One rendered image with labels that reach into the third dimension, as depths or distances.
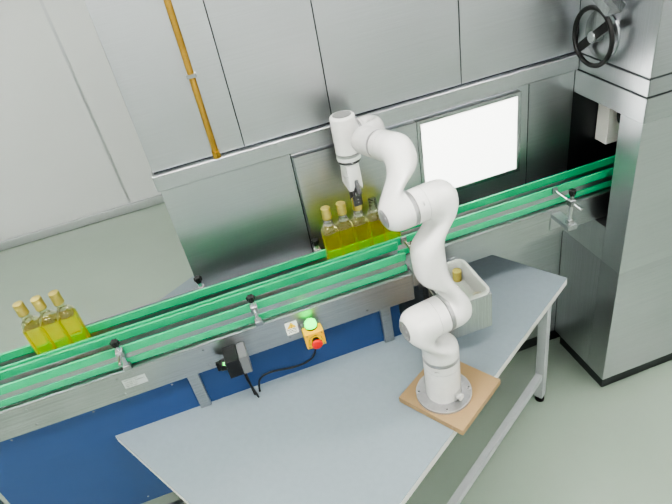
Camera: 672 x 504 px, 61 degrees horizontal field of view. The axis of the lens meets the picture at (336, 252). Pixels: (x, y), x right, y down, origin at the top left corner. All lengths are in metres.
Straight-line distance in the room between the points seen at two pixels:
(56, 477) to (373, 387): 1.22
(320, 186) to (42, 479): 1.48
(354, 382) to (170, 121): 1.12
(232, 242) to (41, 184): 3.34
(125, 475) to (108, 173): 3.24
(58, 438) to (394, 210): 1.47
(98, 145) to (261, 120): 3.28
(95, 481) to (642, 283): 2.35
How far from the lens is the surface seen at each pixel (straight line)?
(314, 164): 2.07
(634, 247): 2.57
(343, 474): 1.95
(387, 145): 1.57
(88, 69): 4.98
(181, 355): 2.07
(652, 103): 2.25
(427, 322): 1.73
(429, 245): 1.62
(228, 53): 1.92
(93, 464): 2.46
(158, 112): 1.96
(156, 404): 2.25
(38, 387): 2.17
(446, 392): 1.98
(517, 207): 2.35
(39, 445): 2.37
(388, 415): 2.06
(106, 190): 5.33
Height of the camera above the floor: 2.38
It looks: 36 degrees down
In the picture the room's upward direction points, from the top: 12 degrees counter-clockwise
